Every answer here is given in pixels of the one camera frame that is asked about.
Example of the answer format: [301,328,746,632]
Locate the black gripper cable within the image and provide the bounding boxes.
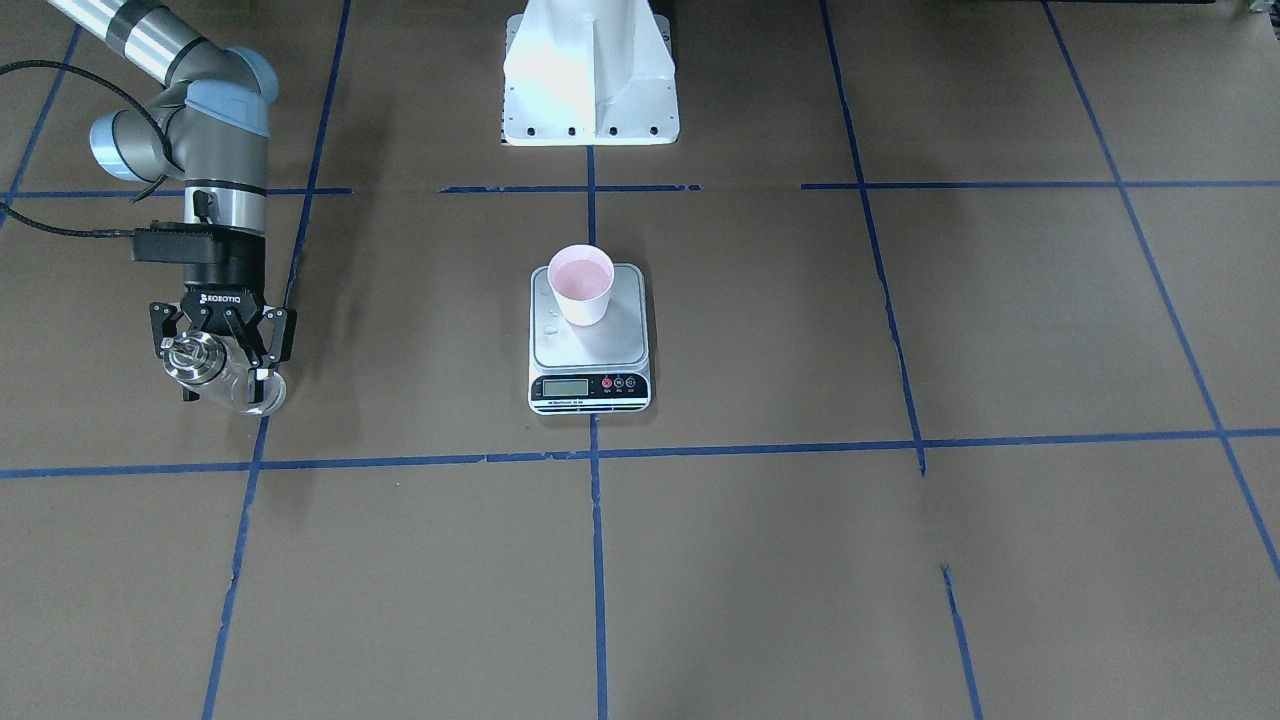
[0,60,191,241]

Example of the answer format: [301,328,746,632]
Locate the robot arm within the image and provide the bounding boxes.
[56,1,296,416]

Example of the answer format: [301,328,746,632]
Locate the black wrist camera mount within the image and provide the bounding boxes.
[131,228,230,265]

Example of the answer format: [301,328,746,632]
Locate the digital kitchen scale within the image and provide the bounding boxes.
[527,263,654,416]

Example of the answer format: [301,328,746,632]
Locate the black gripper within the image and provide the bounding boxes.
[148,234,297,401]

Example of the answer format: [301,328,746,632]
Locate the glass sauce dispenser bottle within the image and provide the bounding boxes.
[159,331,287,416]

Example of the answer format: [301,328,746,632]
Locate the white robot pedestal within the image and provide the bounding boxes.
[500,1,681,147]

